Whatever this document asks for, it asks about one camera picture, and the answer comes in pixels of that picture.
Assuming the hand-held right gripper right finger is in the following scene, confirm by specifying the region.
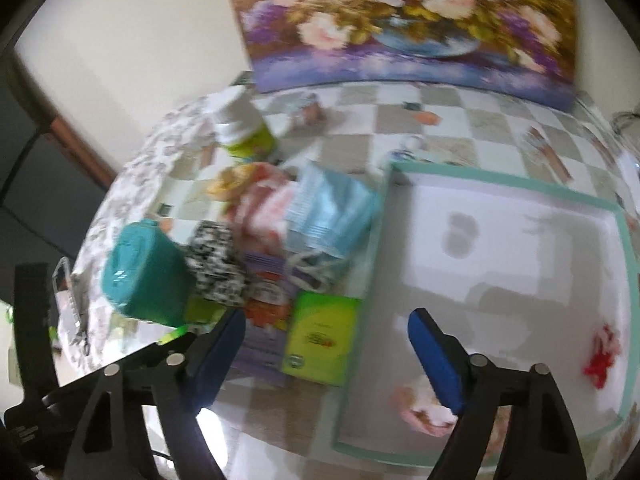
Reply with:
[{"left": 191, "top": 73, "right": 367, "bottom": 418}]
[{"left": 407, "top": 309, "right": 588, "bottom": 480}]

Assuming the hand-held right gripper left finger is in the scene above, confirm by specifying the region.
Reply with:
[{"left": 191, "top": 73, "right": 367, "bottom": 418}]
[{"left": 64, "top": 309, "right": 247, "bottom": 480}]

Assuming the purple snack packet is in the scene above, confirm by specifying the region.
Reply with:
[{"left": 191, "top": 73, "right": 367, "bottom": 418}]
[{"left": 239, "top": 252, "right": 302, "bottom": 387}]

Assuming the leopard print scrunchie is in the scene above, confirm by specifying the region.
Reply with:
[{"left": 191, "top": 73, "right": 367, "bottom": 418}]
[{"left": 184, "top": 221, "right": 249, "bottom": 307}]

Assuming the large green tissue packet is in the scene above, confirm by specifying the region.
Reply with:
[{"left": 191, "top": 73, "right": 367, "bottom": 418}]
[{"left": 280, "top": 290, "right": 363, "bottom": 387}]

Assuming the white tray with green rim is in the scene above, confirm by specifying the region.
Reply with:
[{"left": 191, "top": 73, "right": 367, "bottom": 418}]
[{"left": 331, "top": 161, "right": 640, "bottom": 467}]

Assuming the blue face mask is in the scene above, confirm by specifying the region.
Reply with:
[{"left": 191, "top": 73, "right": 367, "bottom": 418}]
[{"left": 284, "top": 161, "right": 384, "bottom": 262}]

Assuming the pink soft pad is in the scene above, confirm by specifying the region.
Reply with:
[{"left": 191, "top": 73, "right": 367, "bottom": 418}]
[{"left": 391, "top": 379, "right": 459, "bottom": 434}]

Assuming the coral patterned cloth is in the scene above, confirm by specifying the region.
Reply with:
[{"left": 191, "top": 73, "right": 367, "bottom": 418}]
[{"left": 220, "top": 162, "right": 302, "bottom": 257}]

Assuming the red flower hair clip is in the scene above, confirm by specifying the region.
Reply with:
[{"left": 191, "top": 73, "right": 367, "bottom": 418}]
[{"left": 581, "top": 324, "right": 622, "bottom": 389}]

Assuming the dark cabinet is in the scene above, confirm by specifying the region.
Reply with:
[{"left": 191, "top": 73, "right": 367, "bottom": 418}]
[{"left": 0, "top": 55, "right": 117, "bottom": 311}]

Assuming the grey floral cloth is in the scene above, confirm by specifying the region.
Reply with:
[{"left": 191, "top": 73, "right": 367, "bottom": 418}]
[{"left": 59, "top": 89, "right": 242, "bottom": 377}]

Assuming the white pill bottle green label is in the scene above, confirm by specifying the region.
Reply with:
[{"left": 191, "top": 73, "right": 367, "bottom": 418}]
[{"left": 211, "top": 86, "right": 279, "bottom": 159}]

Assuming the checkered tablecloth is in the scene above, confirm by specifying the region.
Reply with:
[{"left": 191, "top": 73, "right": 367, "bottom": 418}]
[{"left": 95, "top": 80, "right": 640, "bottom": 480}]

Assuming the floral painting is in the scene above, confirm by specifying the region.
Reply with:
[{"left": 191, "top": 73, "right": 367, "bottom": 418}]
[{"left": 224, "top": 0, "right": 577, "bottom": 112}]

